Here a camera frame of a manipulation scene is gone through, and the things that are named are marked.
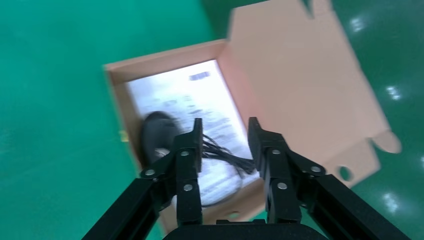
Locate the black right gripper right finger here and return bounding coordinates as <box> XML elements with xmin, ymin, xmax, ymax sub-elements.
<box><xmin>247</xmin><ymin>116</ymin><xmax>412</xmax><ymax>240</ymax></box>

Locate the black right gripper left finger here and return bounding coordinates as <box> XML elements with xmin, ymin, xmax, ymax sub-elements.
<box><xmin>81</xmin><ymin>117</ymin><xmax>204</xmax><ymax>240</ymax></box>

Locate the black wired computer mouse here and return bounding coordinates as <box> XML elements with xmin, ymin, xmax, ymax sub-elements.
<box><xmin>138</xmin><ymin>110</ymin><xmax>258</xmax><ymax>208</ymax></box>

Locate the brown cardboard mailer box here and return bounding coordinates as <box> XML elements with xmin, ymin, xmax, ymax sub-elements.
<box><xmin>103</xmin><ymin>0</ymin><xmax>403</xmax><ymax>237</ymax></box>

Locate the white printed paper sheet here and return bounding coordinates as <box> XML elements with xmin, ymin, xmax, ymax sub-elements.
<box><xmin>126</xmin><ymin>59</ymin><xmax>261</xmax><ymax>207</ymax></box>

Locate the green table cloth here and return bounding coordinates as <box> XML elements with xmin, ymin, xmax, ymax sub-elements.
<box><xmin>0</xmin><ymin>0</ymin><xmax>220</xmax><ymax>240</ymax></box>

